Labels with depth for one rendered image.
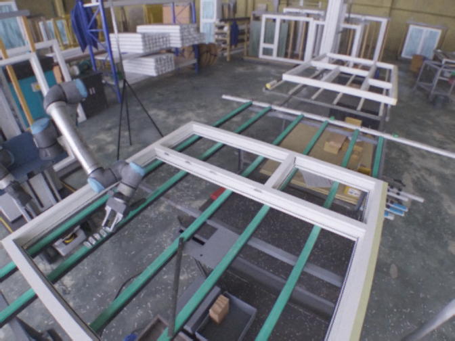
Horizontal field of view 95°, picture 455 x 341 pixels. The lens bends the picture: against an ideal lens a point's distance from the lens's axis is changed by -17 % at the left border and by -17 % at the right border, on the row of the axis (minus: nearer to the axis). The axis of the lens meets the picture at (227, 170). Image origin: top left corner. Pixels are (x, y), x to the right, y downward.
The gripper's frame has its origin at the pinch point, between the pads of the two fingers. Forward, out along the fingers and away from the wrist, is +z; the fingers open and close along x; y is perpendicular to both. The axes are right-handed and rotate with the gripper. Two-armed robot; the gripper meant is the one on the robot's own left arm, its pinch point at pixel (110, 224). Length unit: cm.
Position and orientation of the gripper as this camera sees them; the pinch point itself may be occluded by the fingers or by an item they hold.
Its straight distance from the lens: 134.1
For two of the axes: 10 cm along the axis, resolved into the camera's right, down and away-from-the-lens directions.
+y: 3.1, 3.3, 8.9
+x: -8.6, -3.0, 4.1
